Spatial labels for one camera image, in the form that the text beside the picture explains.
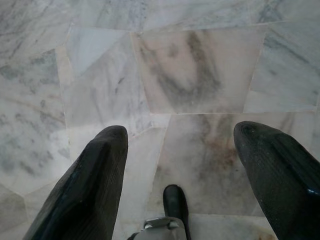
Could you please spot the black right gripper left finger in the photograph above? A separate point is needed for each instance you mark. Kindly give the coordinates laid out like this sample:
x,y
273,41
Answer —
x,y
90,190

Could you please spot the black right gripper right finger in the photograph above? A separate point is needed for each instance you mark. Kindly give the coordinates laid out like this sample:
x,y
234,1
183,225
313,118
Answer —
x,y
282,175

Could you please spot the silver robot ankle joint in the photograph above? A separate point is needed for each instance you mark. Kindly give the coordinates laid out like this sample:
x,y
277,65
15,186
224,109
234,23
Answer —
x,y
155,227

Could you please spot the black robot foot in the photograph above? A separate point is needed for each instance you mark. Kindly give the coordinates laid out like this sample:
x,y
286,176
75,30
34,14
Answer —
x,y
175,202

